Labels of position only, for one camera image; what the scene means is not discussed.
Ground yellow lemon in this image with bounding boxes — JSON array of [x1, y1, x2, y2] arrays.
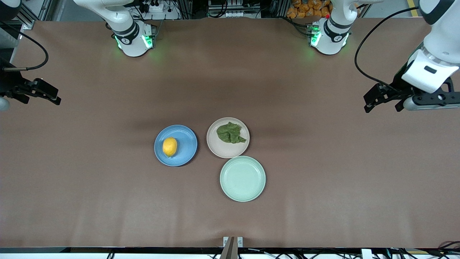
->
[[162, 137, 178, 157]]

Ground green lettuce leaf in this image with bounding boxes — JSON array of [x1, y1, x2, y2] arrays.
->
[[216, 122, 247, 144]]

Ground orange snack bags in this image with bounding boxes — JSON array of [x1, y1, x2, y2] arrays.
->
[[286, 0, 333, 19]]

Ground white power strip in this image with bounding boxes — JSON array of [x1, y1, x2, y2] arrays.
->
[[138, 0, 180, 21]]

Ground blue plate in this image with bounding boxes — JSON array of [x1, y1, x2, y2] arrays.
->
[[154, 124, 198, 167]]

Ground brown table cover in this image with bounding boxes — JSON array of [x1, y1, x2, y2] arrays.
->
[[0, 17, 460, 249]]

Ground pale green plate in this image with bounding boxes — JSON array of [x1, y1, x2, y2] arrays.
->
[[220, 155, 266, 202]]

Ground beige plate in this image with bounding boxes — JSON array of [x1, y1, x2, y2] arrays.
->
[[206, 117, 250, 159]]

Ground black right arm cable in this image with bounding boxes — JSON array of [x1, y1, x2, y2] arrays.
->
[[0, 22, 49, 72]]

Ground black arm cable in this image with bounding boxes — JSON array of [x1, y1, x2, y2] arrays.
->
[[0, 22, 49, 72], [354, 5, 421, 89]]

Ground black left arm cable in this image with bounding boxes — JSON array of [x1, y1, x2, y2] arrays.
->
[[354, 5, 421, 89]]

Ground aluminium frame profile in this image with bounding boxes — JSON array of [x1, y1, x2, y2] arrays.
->
[[14, 0, 51, 30]]

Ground metal table edge bracket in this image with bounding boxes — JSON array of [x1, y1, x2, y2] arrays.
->
[[220, 236, 244, 259]]

